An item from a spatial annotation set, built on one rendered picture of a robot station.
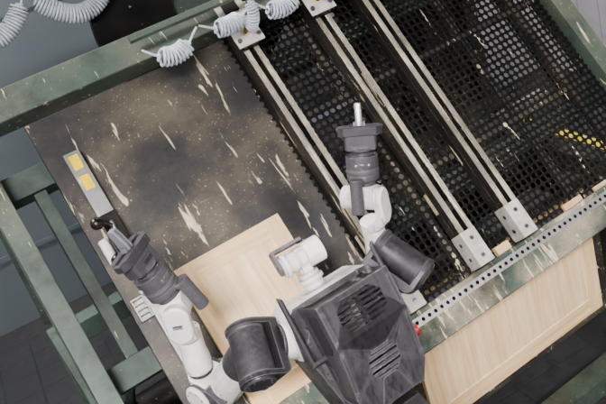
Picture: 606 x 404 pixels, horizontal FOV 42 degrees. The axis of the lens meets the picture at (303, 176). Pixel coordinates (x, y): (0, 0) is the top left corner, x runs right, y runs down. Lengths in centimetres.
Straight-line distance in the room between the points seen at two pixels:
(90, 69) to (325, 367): 119
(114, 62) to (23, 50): 240
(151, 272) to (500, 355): 163
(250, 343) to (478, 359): 139
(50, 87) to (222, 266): 74
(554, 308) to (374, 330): 157
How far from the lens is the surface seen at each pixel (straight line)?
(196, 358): 205
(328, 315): 174
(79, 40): 494
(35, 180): 252
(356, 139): 210
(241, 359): 183
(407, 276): 198
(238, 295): 240
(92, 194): 242
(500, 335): 310
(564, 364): 361
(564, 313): 332
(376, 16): 283
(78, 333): 231
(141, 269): 189
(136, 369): 239
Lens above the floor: 237
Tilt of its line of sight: 24 degrees down
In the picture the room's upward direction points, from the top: 18 degrees counter-clockwise
